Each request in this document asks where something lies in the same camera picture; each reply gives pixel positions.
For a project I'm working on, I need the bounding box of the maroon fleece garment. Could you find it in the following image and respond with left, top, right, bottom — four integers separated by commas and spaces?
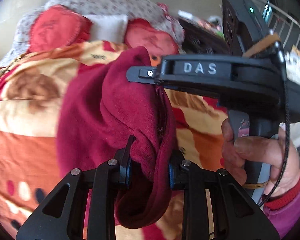
56, 47, 177, 229

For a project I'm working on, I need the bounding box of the purple sleeve right forearm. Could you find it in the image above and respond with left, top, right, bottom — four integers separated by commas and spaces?
263, 178, 300, 239

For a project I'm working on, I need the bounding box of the person's right hand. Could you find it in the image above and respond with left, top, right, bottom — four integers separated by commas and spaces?
221, 119, 300, 197

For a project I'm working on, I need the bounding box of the dark carved wooden headboard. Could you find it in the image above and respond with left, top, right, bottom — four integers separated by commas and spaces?
179, 18, 229, 55

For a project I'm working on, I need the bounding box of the right red heart cushion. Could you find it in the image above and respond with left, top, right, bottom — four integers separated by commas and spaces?
124, 18, 179, 56

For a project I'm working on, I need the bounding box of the red heart cushion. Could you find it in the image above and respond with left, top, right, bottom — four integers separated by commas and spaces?
124, 18, 179, 56
28, 4, 93, 53

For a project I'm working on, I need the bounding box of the red cream patterned blanket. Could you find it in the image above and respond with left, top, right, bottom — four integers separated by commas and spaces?
0, 41, 226, 237

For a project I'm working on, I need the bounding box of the white pillow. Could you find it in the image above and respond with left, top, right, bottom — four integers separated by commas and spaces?
85, 15, 129, 43

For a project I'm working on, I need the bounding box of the floral quilt at headboard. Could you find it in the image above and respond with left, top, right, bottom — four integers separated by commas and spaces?
0, 0, 185, 67

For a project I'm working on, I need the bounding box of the left red heart cushion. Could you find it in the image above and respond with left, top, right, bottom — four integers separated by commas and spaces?
28, 4, 93, 53

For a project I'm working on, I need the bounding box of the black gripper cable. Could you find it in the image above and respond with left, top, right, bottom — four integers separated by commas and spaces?
257, 48, 292, 208

